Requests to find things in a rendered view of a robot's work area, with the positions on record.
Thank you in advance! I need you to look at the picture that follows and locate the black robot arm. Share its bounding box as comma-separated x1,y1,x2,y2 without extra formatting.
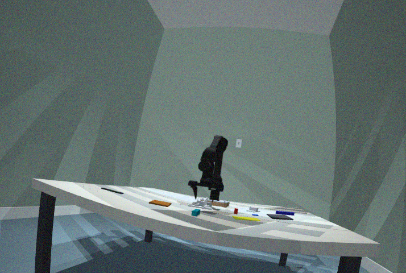
198,135,228,187

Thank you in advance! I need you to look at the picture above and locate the small teal rectangular block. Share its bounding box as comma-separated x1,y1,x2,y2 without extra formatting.
191,209,200,216

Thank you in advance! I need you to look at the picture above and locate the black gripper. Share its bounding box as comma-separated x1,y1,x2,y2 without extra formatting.
188,172,224,202

